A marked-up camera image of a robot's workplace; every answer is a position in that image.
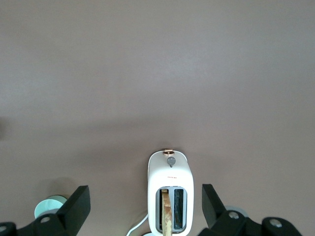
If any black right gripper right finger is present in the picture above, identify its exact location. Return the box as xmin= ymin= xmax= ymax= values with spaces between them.
xmin=198 ymin=183 xmax=303 ymax=236

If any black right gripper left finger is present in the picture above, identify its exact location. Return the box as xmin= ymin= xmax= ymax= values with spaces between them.
xmin=0 ymin=185 xmax=91 ymax=236

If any green plastic cup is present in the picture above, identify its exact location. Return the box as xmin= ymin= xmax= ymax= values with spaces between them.
xmin=34 ymin=195 xmax=68 ymax=220

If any brown bread slice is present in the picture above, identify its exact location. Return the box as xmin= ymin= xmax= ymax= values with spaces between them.
xmin=160 ymin=192 xmax=174 ymax=236

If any white two-slot toaster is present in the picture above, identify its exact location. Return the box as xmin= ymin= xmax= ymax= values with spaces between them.
xmin=147 ymin=148 xmax=195 ymax=235

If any white power cable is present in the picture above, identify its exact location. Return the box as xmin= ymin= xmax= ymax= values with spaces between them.
xmin=126 ymin=213 xmax=150 ymax=236

